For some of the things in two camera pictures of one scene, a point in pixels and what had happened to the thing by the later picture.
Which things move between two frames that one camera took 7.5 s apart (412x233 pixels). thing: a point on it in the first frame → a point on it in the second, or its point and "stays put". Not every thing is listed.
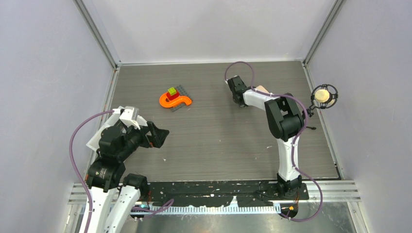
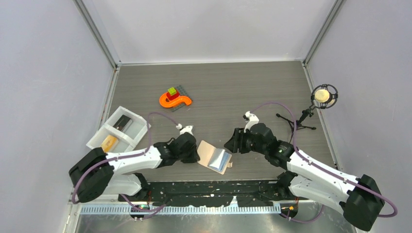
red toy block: x=173 y=96 stays put
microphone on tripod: x=323 y=96 stays put
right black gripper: x=244 y=106 → x=236 y=141
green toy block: x=172 y=91 stays put
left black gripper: x=157 y=141 → x=194 y=157
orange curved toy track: x=174 y=102 stays put
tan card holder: x=261 y=88 → x=215 y=158
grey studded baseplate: x=183 y=92 stays put
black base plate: x=201 y=193 stays put
